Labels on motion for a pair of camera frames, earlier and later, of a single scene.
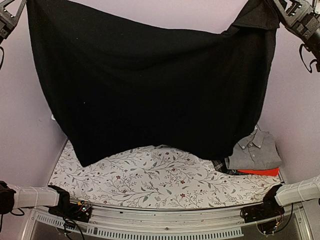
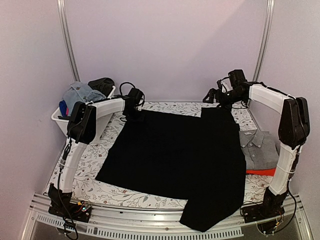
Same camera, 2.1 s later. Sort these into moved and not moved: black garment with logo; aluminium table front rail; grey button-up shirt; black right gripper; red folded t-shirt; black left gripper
Moved: black left gripper; black garment with logo; black right gripper
Not moved: grey button-up shirt; red folded t-shirt; aluminium table front rail
